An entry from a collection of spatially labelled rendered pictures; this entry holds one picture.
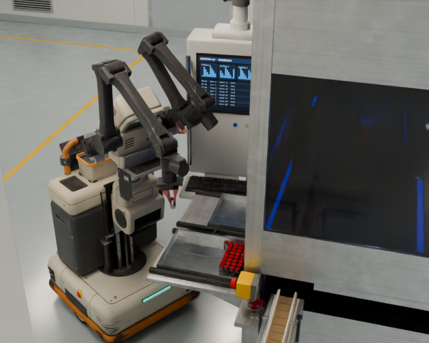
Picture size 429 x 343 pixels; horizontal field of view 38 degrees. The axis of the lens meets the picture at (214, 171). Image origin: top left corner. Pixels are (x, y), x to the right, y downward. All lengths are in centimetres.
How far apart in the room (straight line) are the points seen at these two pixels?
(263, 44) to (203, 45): 117
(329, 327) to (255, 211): 55
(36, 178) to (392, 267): 342
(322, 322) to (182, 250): 66
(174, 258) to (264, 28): 113
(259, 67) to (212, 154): 141
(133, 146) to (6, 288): 228
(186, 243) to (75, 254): 89
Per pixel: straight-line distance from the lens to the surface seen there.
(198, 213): 292
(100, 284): 350
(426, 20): 188
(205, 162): 335
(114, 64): 254
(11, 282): 75
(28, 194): 491
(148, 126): 243
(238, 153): 329
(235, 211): 293
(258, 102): 201
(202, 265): 261
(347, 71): 193
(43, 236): 442
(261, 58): 195
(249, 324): 236
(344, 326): 245
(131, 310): 339
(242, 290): 231
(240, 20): 308
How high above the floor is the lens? 250
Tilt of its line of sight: 30 degrees down
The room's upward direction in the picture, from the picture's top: straight up
